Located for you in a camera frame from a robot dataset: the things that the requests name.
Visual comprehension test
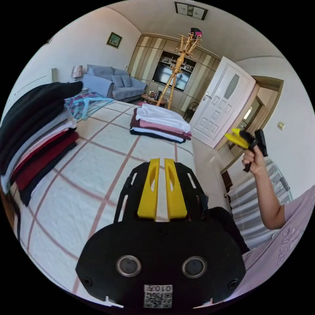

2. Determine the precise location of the person's body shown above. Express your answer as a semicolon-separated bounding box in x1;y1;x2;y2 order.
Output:
208;184;315;305

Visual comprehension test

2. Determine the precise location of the bundle of blue hangers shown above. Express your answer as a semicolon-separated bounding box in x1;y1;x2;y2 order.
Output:
64;92;114;121

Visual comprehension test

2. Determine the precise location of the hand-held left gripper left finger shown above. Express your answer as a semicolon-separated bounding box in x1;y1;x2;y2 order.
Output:
137;158;161;220

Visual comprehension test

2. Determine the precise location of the small table with kettle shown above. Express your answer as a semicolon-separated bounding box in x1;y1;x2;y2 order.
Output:
141;90;168;107

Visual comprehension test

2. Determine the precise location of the framed wall picture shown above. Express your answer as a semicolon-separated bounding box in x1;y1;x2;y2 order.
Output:
106;31;123;49

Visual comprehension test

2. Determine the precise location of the bed with checked quilt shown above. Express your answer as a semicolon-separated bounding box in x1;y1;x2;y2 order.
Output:
2;98;233;301

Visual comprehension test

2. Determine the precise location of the wall cupboard with television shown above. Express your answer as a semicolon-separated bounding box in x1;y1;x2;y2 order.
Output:
128;35;222;119

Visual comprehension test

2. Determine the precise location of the grey sofa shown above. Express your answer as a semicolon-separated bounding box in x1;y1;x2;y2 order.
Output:
81;64;148;103

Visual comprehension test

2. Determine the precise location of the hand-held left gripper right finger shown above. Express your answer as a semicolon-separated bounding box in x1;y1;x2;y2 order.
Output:
164;158;188;221

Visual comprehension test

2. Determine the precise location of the wooden coat stand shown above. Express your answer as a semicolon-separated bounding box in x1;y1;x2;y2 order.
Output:
156;27;204;110

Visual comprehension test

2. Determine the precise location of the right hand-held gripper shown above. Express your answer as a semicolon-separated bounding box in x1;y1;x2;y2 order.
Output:
224;128;268;173

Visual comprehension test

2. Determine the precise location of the ceiling lamp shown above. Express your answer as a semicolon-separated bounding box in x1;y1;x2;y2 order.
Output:
174;1;209;21

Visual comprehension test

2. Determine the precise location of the table lamp with patterned shade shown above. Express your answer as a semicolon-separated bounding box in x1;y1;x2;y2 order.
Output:
71;65;83;82

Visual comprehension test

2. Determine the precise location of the dark chair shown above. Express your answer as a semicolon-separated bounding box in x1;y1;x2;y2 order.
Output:
183;102;199;121

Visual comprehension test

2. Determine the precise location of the person's right forearm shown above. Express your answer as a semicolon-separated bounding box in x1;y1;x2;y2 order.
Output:
255;168;287;231

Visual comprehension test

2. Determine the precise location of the pile of clothes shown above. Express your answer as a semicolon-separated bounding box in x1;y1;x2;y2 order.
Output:
130;103;193;144
0;81;84;208

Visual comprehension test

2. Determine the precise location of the person's right hand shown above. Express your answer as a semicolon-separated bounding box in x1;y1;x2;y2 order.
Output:
242;149;268;176

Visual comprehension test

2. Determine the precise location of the white door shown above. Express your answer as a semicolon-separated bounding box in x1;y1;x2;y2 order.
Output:
189;56;258;149

